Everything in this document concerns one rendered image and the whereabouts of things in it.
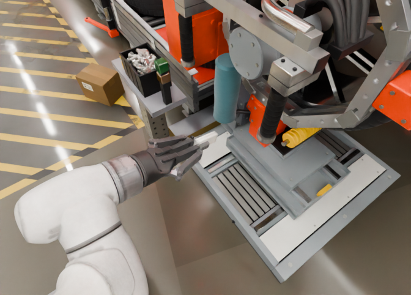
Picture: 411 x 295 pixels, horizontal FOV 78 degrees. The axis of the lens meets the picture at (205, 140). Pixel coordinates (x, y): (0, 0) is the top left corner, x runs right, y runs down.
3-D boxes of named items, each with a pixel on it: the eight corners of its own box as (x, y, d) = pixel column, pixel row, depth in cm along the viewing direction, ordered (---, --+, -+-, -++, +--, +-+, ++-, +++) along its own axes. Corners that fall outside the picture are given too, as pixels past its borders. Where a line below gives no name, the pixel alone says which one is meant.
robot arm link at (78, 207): (93, 165, 55) (118, 221, 55) (8, 199, 46) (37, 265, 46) (103, 153, 47) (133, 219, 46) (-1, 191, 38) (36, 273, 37)
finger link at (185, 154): (159, 157, 56) (163, 161, 56) (199, 141, 63) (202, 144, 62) (158, 168, 59) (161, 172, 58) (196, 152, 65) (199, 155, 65)
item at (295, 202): (343, 180, 128) (352, 170, 120) (293, 221, 115) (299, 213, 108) (273, 119, 152) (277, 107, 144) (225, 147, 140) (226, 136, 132)
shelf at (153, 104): (187, 101, 113) (186, 97, 111) (153, 118, 107) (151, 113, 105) (143, 54, 134) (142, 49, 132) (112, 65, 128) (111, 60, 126)
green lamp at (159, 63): (169, 70, 95) (168, 62, 91) (160, 74, 93) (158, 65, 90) (164, 65, 97) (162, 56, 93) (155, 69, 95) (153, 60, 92)
